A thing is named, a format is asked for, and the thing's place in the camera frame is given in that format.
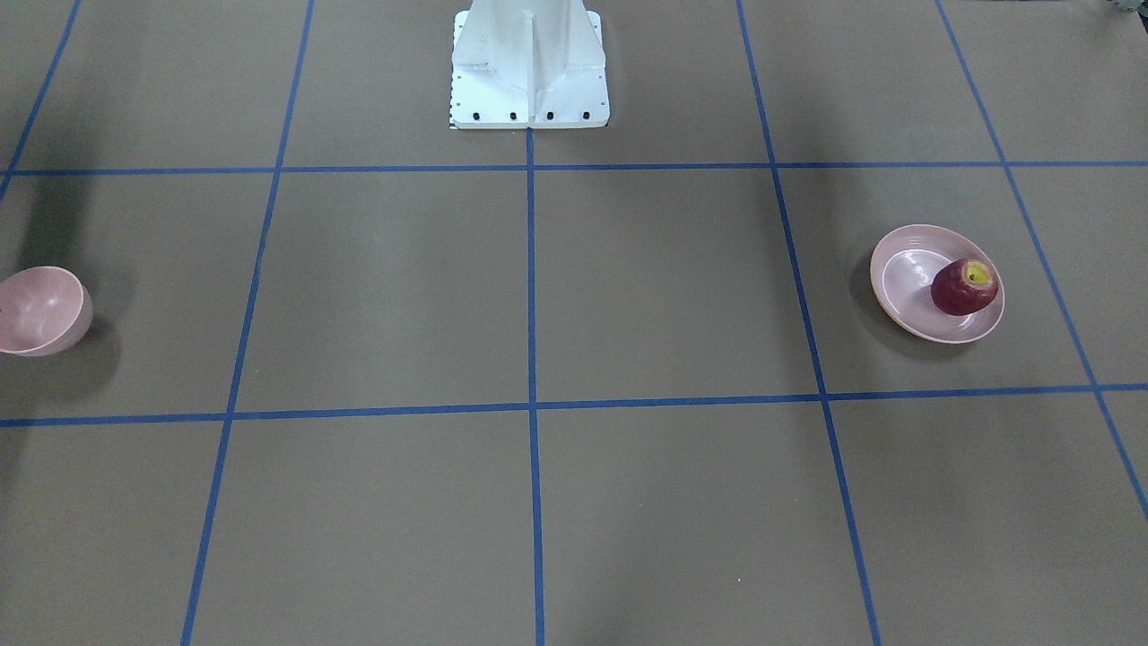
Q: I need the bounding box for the pink plate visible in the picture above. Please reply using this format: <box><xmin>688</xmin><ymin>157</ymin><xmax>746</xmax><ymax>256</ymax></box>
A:
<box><xmin>870</xmin><ymin>224</ymin><xmax>1005</xmax><ymax>345</ymax></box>

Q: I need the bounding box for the pink bowl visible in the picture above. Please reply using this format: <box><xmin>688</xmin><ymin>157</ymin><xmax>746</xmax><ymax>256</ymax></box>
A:
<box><xmin>1</xmin><ymin>266</ymin><xmax>94</xmax><ymax>357</ymax></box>

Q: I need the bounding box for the white pedestal column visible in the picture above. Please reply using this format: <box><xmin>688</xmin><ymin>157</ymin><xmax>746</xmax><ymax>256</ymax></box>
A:
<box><xmin>448</xmin><ymin>1</ymin><xmax>611</xmax><ymax>130</ymax></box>

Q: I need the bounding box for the red apple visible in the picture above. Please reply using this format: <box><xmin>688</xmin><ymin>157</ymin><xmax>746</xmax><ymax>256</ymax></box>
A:
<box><xmin>930</xmin><ymin>258</ymin><xmax>1001</xmax><ymax>316</ymax></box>

